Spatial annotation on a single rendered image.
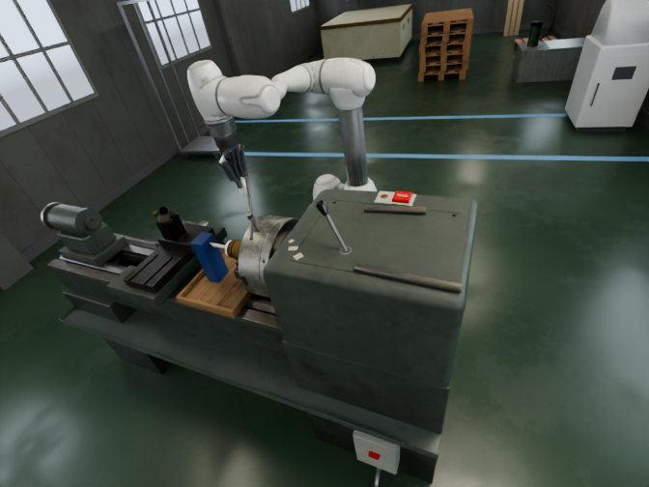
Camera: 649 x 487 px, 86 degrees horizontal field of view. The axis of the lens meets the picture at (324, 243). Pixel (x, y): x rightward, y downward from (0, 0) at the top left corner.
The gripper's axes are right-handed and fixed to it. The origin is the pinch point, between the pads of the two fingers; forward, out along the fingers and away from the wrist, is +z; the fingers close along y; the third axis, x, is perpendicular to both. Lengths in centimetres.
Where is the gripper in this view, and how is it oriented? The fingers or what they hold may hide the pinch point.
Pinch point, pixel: (242, 186)
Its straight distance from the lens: 130.9
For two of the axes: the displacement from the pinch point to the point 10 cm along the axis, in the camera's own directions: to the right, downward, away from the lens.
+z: 1.4, 7.5, 6.5
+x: 9.2, 1.5, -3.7
